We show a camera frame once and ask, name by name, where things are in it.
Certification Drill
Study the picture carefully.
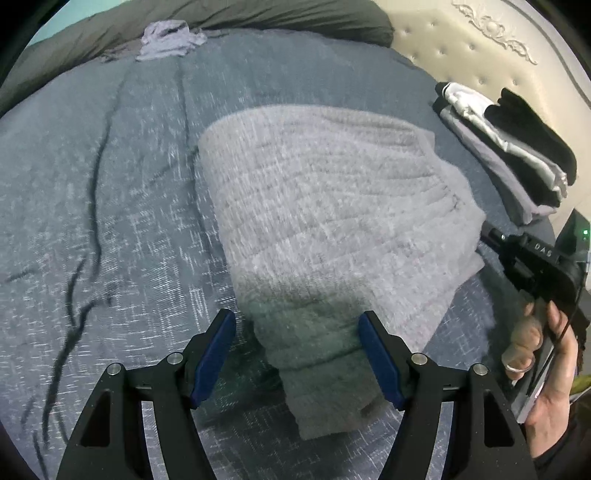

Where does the dark grey rolled duvet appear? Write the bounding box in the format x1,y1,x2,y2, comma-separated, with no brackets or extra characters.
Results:
0,0,396,116

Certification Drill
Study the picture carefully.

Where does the white folded garment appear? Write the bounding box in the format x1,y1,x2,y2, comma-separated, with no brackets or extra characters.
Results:
438,82,569,200

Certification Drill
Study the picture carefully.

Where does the grey knit sweater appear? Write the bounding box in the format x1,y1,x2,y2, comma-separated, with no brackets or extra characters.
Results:
198,105,485,440

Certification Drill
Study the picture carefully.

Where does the cream tufted headboard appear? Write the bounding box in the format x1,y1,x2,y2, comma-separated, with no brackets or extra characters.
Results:
379,0,590,231

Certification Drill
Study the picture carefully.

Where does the person's right hand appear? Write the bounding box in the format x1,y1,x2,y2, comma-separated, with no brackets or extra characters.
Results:
500,297,581,460

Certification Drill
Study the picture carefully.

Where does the black folded garment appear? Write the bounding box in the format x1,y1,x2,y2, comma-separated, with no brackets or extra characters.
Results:
484,88,577,207

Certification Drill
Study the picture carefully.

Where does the blue checked cloth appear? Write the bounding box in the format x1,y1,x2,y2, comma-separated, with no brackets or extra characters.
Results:
136,20,207,61

